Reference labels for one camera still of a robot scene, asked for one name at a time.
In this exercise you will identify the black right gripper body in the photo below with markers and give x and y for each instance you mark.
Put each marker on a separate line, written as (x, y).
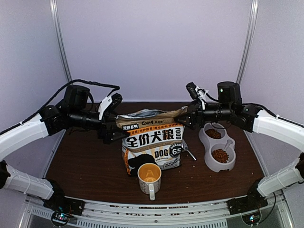
(198, 110)

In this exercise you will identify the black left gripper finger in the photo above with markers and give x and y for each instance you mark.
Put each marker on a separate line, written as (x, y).
(116, 129)
(115, 136)

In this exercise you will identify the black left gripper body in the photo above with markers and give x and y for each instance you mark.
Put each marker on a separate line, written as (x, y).
(103, 134)

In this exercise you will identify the metal spoon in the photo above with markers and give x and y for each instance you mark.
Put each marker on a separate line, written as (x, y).
(186, 148)

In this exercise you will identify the brown dog food bag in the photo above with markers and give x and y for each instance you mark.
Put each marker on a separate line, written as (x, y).
(155, 137)

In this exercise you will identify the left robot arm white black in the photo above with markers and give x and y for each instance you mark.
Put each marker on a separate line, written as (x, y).
(51, 119)

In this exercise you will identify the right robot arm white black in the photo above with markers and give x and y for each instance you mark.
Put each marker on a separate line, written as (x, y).
(253, 118)

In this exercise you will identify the white double pet bowl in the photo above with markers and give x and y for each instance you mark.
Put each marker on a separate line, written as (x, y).
(208, 143)

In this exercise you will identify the white mug yellow inside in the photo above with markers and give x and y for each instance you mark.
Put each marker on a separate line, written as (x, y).
(149, 177)

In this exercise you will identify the left circuit board with leds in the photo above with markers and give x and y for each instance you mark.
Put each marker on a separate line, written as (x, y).
(60, 219)

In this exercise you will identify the circuit board with leds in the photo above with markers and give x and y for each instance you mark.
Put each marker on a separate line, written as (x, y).
(252, 219)
(60, 219)

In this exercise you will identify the right circuit board with leds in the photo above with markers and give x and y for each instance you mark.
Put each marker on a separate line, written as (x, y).
(252, 219)

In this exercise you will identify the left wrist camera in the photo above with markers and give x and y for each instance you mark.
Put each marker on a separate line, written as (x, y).
(108, 104)

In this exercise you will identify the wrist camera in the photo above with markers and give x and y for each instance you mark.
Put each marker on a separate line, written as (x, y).
(108, 104)
(197, 93)

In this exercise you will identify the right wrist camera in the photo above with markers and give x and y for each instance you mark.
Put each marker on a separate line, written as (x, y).
(197, 93)

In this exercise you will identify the aluminium front rail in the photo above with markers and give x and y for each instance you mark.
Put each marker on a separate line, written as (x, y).
(209, 214)

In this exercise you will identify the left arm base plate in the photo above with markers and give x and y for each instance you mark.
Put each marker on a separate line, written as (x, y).
(65, 205)

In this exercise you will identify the right aluminium corner post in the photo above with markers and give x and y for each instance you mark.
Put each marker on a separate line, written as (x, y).
(249, 39)

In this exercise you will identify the aluminium corner post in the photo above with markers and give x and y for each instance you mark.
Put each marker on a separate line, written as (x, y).
(249, 39)
(62, 51)

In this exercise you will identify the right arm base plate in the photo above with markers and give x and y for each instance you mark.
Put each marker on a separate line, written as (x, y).
(245, 204)

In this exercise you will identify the left aluminium corner post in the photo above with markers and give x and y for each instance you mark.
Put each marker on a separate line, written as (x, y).
(62, 51)

